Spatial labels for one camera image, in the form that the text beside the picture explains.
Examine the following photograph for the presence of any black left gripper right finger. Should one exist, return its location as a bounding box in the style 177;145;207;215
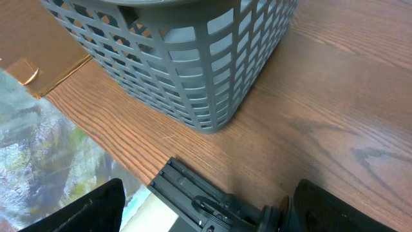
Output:
286;179;393;232

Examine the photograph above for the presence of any grey plastic basket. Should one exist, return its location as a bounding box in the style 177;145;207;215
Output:
42;0;297;133

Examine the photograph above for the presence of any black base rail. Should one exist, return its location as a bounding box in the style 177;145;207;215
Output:
147;157;281;231

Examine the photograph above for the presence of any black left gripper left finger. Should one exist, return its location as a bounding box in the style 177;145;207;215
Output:
20;178;126;232

